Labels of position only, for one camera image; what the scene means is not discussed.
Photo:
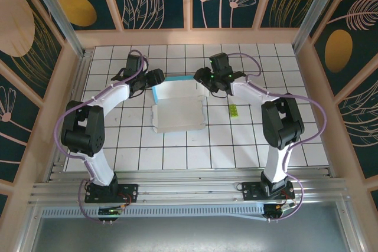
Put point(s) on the grey metal sheet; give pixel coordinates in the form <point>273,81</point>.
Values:
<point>189,235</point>

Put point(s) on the black controller board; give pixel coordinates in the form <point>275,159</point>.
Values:
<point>277,209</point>
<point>109,212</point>

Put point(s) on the aluminium frame post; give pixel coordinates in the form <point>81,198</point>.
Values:
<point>317,7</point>
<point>57,16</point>

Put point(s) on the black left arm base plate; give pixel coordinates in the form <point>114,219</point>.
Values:
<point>130,193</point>

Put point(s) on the green toy brick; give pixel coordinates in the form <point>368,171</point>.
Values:
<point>234,111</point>

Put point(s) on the aluminium side rail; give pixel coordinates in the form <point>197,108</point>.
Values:
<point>77,81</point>

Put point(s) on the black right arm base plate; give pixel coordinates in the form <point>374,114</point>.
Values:
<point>251,190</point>

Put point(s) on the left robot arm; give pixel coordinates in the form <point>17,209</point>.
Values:
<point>85,131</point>

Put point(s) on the white and blue paper box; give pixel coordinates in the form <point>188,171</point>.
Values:
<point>180,113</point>

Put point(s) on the aluminium mounting rail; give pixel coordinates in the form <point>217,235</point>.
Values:
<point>189,185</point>

